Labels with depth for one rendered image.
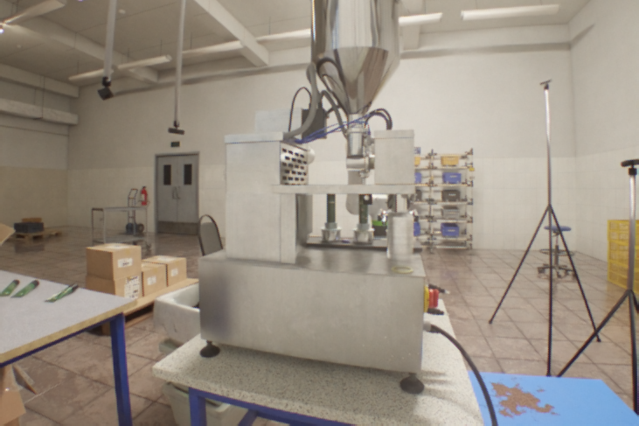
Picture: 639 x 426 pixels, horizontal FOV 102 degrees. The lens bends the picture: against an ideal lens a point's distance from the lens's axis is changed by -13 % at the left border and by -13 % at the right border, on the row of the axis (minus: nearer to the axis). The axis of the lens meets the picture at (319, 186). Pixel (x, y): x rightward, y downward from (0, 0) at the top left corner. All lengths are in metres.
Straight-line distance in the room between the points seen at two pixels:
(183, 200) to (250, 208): 7.72
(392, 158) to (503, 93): 6.40
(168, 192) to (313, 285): 8.23
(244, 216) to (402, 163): 0.43
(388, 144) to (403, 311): 0.37
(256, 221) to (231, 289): 0.19
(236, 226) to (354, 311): 0.38
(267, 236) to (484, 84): 6.45
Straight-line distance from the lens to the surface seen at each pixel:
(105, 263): 3.23
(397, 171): 0.64
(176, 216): 8.70
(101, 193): 10.74
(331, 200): 1.01
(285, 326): 0.80
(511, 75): 7.15
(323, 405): 0.76
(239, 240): 0.84
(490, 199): 6.64
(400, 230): 0.82
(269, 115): 1.00
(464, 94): 6.82
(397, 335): 0.75
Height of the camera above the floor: 1.21
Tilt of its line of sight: level
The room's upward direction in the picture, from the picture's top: straight up
